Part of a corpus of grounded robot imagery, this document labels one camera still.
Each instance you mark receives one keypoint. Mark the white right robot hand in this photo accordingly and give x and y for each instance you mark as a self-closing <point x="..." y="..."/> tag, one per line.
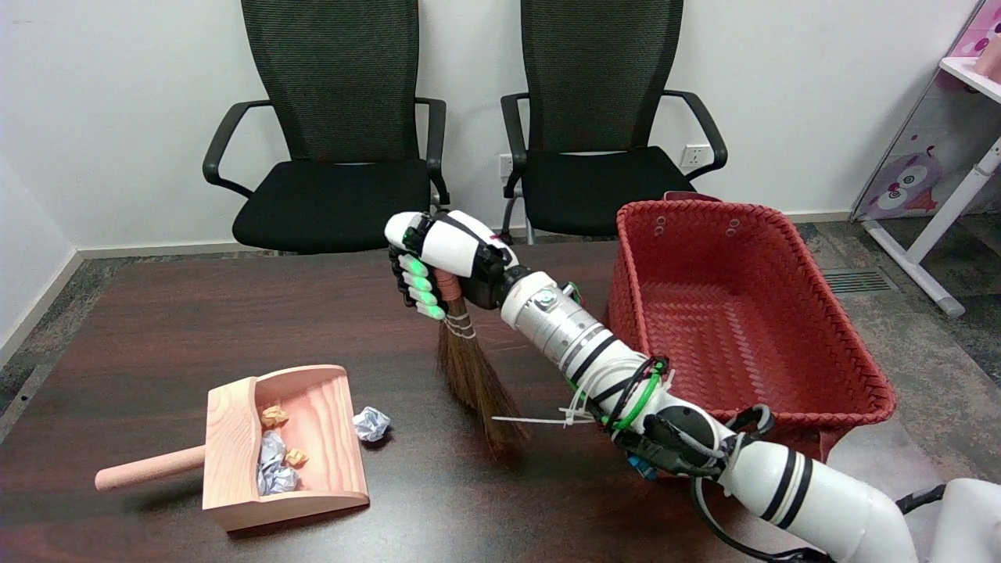
<point x="453" y="246"/>

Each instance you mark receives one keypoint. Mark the small brown bristle broom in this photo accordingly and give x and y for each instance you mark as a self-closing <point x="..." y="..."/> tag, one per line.
<point x="473" y="375"/>

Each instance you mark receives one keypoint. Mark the orange paper ball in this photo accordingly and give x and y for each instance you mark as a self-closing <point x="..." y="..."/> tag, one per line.
<point x="295" y="457"/>
<point x="274" y="416"/>

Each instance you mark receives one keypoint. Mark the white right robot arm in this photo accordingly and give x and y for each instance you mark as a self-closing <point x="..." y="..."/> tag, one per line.
<point x="798" y="485"/>

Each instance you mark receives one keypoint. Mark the wooden dustpan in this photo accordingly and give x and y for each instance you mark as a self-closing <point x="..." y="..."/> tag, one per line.
<point x="235" y="453"/>

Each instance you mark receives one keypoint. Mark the black mesh office chair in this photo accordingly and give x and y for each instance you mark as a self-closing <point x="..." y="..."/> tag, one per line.
<point x="594" y="172"/>
<point x="336" y="203"/>

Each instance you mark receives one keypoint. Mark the white zip tie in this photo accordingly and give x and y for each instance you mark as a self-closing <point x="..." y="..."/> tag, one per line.
<point x="532" y="421"/>

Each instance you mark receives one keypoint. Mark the red woven basket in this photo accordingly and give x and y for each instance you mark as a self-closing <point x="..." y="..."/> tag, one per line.
<point x="743" y="313"/>

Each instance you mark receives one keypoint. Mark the metal floor vent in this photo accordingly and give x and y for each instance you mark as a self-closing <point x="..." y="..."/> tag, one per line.
<point x="860" y="280"/>

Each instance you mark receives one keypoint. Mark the pink owl print panel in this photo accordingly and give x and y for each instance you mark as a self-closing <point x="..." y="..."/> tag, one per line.
<point x="907" y="180"/>

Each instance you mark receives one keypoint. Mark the pink cup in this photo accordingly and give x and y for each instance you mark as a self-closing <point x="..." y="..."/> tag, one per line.
<point x="988" y="56"/>

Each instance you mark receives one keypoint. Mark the white wall socket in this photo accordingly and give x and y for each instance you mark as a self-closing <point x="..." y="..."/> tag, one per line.
<point x="695" y="156"/>
<point x="506" y="164"/>

